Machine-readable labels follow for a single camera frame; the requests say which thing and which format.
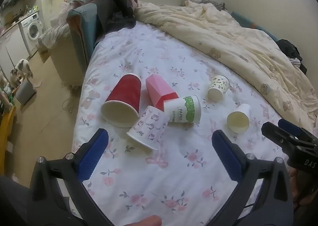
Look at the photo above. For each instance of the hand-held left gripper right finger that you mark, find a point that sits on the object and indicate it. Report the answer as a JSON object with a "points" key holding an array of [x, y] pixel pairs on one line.
{"points": [[227, 156]]}

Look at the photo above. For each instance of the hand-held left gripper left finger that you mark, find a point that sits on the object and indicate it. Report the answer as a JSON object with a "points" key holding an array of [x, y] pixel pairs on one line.
{"points": [[93, 156]]}

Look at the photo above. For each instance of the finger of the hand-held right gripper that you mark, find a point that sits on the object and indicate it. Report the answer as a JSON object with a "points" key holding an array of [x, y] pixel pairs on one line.
{"points": [[290, 126], [275, 134]]}

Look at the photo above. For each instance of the plain white paper cup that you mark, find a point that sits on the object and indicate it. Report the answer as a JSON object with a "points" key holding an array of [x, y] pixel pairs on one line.
{"points": [[238, 121]]}

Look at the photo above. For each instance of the white cup purple print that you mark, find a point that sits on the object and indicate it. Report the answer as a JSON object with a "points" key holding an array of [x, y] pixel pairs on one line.
{"points": [[149, 126]]}

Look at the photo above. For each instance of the white cup green leaf band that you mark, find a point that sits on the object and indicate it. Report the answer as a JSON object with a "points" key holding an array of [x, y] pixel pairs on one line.
{"points": [[178, 111]]}

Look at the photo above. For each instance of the red paper cup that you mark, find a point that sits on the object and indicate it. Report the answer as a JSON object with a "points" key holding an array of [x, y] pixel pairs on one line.
{"points": [[124, 91]]}

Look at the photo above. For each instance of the white cup green speckle print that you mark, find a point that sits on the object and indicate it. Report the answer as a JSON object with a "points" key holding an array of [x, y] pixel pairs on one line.
{"points": [[219, 84]]}

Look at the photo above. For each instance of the pink faceted cup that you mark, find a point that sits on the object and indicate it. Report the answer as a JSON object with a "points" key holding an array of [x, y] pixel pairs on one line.
{"points": [[156, 89]]}

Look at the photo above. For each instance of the person's right hand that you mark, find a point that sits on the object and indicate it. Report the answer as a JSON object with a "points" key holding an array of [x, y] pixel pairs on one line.
{"points": [[299, 188]]}

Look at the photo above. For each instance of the person's left hand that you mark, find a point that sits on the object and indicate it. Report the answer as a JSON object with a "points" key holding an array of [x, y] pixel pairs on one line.
{"points": [[146, 221]]}

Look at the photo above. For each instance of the striped cloth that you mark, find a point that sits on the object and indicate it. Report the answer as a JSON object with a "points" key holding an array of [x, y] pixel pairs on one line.
{"points": [[295, 62]]}

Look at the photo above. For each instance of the black garment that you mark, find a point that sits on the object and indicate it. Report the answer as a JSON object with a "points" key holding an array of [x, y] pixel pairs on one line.
{"points": [[289, 48]]}

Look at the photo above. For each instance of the yellow furniture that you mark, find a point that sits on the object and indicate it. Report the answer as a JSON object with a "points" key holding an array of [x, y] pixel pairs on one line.
{"points": [[5, 129]]}

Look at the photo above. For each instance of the grey bin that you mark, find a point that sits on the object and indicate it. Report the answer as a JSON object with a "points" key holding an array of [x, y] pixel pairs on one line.
{"points": [[24, 90]]}

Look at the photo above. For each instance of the cream bear-print quilt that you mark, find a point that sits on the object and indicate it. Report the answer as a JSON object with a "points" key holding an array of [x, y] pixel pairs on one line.
{"points": [[223, 34]]}

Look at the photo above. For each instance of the spotted dog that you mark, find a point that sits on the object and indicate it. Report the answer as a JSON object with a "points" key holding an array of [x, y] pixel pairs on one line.
{"points": [[22, 68]]}

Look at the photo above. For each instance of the floral bed sheet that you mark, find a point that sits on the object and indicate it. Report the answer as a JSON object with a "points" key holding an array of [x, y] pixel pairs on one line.
{"points": [[154, 49]]}

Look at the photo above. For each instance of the teal bed headboard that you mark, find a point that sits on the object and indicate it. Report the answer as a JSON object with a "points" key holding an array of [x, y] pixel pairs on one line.
{"points": [[83, 29]]}

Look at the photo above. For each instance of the white cabinet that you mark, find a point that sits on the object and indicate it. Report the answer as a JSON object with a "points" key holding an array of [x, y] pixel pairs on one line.
{"points": [[12, 44]]}

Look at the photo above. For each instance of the white washing machine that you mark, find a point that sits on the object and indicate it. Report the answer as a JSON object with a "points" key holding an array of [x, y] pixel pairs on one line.
{"points": [[31, 29]]}

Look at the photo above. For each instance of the grey cloth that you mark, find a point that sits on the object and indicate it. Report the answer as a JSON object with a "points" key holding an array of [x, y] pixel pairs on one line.
{"points": [[211, 2]]}

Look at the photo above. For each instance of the pile of dark clothes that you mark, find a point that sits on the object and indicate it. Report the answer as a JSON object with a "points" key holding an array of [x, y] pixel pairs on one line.
{"points": [[111, 9]]}

